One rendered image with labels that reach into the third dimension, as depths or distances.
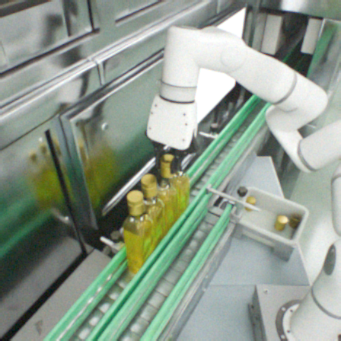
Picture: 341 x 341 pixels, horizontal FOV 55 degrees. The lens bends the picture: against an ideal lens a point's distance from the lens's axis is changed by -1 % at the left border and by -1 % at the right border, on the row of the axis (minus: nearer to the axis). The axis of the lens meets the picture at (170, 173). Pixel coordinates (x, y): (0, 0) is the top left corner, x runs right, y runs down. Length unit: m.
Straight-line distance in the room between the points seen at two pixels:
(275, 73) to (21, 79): 0.49
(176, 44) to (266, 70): 0.22
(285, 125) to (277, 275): 0.49
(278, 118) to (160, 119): 0.30
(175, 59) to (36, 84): 0.25
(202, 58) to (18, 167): 0.40
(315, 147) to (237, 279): 0.47
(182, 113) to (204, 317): 0.59
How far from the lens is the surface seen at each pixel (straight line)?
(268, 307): 0.92
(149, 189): 0.74
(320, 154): 0.84
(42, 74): 0.63
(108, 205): 0.89
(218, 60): 0.66
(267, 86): 0.75
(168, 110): 0.69
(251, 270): 1.10
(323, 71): 1.64
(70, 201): 0.81
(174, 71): 0.65
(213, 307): 1.02
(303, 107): 0.80
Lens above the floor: 1.67
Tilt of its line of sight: 43 degrees down
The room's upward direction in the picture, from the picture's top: straight up
